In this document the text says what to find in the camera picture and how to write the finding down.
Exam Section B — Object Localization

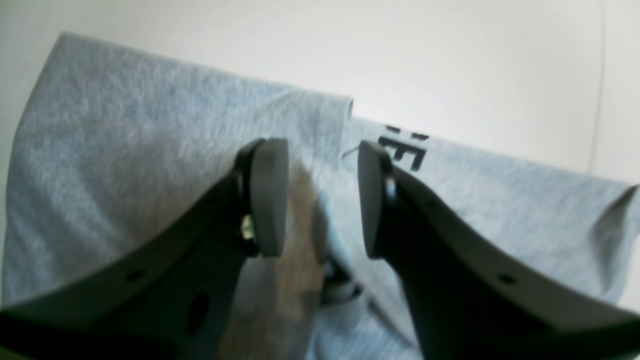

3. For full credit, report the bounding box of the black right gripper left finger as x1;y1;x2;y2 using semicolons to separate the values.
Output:
1;138;290;360

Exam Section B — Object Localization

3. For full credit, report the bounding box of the grey T-shirt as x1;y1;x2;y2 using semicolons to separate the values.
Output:
2;33;639;360

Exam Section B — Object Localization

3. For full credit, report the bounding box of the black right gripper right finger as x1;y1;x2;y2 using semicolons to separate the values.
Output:
358;140;640;360

